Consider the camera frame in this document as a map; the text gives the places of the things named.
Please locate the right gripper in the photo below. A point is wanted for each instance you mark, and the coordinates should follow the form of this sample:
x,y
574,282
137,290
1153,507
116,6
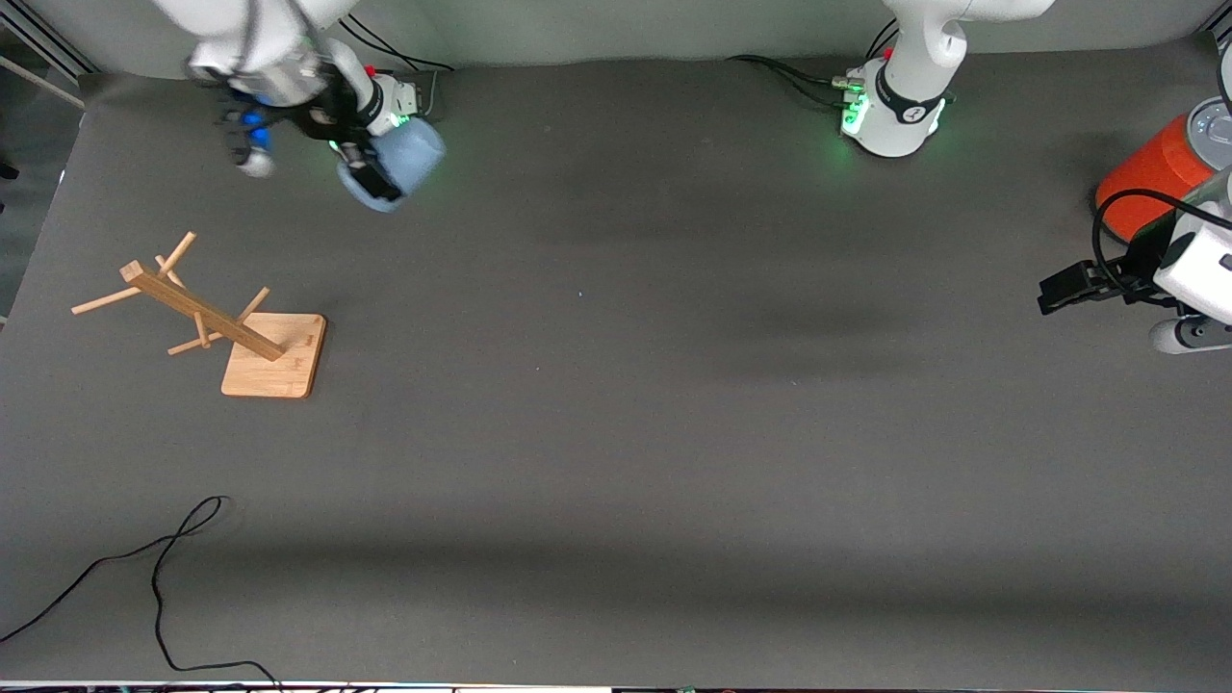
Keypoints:
x,y
324,117

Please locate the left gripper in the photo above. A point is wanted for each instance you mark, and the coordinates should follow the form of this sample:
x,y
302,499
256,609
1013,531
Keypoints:
x,y
1137,268

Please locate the light blue plastic cup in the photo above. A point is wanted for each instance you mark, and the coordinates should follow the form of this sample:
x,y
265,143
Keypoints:
x,y
416,159

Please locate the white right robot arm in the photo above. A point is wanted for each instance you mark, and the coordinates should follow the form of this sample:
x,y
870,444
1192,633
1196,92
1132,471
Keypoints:
x,y
279,38

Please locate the wooden cup rack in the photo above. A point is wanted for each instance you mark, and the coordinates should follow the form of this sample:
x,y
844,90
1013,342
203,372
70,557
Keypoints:
x,y
274,366

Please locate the orange cylindrical can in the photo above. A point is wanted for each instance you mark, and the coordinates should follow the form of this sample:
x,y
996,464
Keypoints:
x,y
1150,173

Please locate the dark grey table mat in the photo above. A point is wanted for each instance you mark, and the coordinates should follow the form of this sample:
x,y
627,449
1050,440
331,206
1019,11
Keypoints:
x,y
616,481

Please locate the grey metal frame rail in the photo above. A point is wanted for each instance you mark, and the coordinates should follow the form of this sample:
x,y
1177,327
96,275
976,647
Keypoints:
x,y
48,43

